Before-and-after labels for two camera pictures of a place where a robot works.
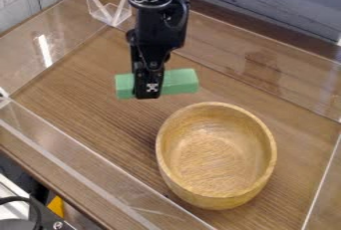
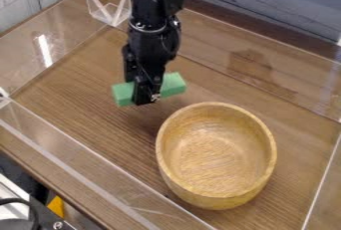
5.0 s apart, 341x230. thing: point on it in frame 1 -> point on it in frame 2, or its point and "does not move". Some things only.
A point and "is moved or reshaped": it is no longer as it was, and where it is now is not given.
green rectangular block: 178,82 is moved or reshaped
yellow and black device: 55,215 does not move
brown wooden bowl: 214,152 does not move
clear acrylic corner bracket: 110,13 does not move
